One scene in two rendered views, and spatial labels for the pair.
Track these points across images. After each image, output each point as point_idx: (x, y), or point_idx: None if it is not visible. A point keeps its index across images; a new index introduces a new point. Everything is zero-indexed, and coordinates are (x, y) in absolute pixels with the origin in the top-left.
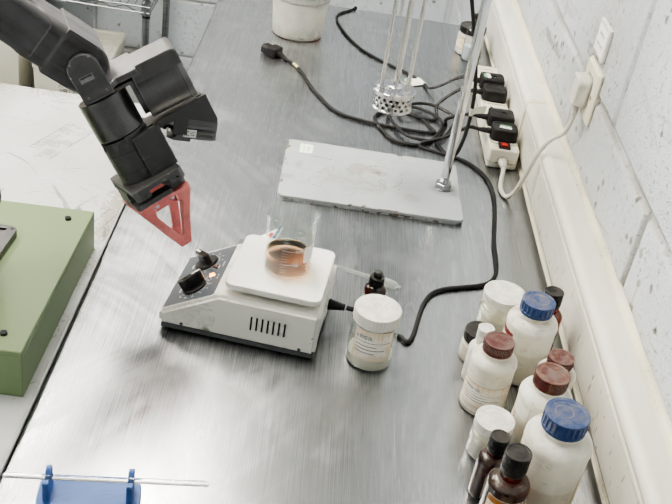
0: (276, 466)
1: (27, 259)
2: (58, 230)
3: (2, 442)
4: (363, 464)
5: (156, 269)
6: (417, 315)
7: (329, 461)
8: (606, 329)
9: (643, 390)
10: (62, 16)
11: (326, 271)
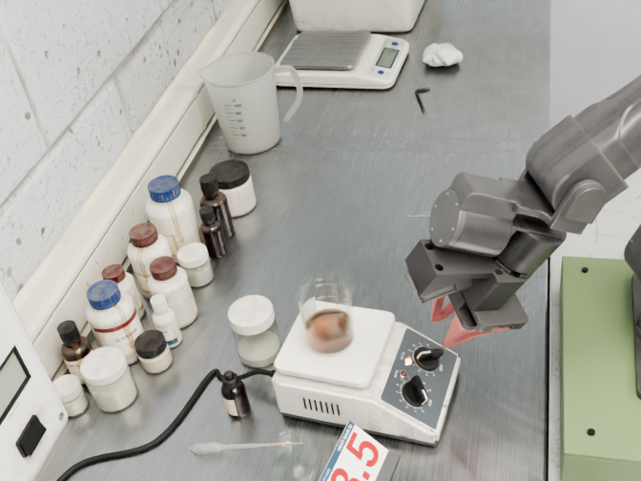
0: (359, 257)
1: (607, 360)
2: (593, 409)
3: (558, 258)
4: (295, 262)
5: (475, 453)
6: (190, 403)
7: (320, 262)
8: (58, 278)
9: (79, 229)
10: (589, 130)
11: (290, 337)
